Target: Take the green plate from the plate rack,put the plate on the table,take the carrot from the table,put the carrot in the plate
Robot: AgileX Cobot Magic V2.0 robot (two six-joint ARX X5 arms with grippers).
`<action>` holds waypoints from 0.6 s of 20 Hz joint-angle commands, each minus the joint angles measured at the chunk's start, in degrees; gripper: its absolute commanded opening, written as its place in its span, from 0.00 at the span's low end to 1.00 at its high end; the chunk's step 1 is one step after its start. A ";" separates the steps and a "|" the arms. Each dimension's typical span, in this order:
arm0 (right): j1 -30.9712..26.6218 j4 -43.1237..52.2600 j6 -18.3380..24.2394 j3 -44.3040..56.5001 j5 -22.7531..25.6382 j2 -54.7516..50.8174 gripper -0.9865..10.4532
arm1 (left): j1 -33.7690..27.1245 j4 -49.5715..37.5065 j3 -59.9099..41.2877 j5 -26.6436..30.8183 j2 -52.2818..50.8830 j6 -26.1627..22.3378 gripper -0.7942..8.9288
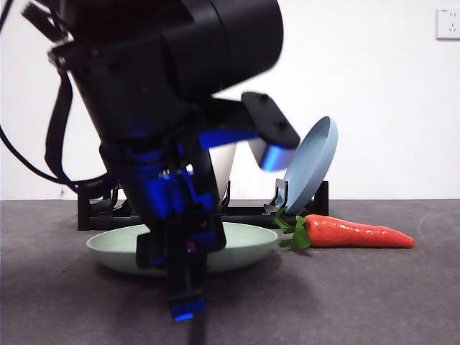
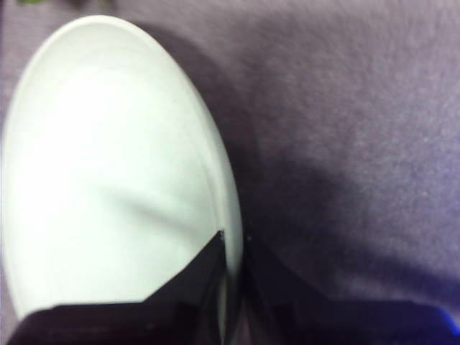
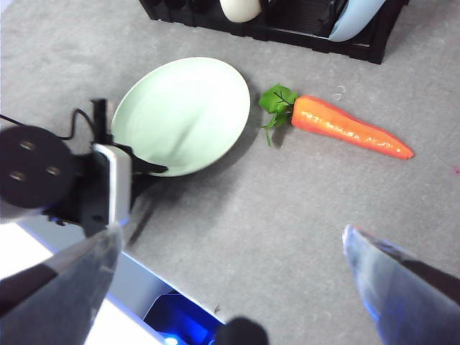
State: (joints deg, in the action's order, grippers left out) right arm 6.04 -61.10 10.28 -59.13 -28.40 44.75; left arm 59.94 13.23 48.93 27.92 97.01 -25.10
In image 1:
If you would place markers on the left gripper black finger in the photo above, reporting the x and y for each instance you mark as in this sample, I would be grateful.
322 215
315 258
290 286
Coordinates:
199 269
178 276

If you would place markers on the pale green plate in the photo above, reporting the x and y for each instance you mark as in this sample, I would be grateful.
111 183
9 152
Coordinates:
115 248

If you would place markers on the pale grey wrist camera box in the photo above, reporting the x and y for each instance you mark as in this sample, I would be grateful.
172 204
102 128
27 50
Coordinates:
273 158

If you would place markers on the white wall socket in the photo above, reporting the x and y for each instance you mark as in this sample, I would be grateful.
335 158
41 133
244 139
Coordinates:
449 23

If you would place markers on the black plate rack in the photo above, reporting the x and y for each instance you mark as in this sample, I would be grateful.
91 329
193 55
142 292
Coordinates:
248 215

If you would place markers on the blue plate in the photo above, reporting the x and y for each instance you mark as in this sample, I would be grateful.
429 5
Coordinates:
312 169

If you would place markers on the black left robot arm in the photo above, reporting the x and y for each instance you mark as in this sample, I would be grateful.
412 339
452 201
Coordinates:
179 72

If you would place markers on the orange carrot with green leaves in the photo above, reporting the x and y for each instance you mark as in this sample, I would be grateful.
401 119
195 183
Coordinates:
352 233

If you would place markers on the cream white plate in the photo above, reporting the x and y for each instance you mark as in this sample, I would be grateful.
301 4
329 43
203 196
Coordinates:
223 169

